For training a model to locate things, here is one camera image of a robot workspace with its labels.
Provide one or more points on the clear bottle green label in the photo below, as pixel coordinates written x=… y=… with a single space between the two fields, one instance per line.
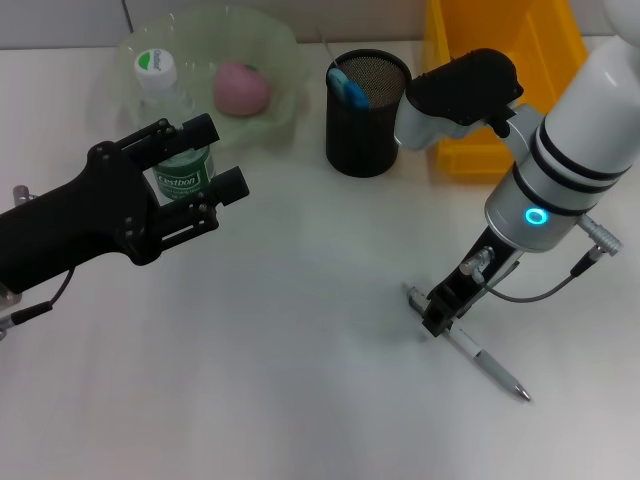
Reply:
x=155 y=65

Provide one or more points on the pink toy peach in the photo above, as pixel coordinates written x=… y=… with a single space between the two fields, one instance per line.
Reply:
x=242 y=90

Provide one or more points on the black mesh pen holder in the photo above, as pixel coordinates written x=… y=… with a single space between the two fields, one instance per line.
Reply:
x=365 y=140

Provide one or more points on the clear plastic ruler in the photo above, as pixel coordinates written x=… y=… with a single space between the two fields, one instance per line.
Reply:
x=330 y=52

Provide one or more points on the silver pen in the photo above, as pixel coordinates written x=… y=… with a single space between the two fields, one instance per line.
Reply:
x=487 y=362

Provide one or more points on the green translucent fruit plate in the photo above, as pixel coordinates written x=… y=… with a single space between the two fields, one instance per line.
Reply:
x=260 y=125

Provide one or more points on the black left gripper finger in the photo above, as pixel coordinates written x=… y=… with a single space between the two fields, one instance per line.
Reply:
x=232 y=185
x=202 y=130

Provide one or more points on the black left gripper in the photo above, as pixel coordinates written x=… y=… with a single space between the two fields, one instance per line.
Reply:
x=70 y=225

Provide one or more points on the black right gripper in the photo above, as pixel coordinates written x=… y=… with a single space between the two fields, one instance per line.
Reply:
x=475 y=280

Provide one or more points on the yellow plastic bin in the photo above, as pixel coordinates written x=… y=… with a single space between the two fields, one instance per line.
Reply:
x=470 y=155

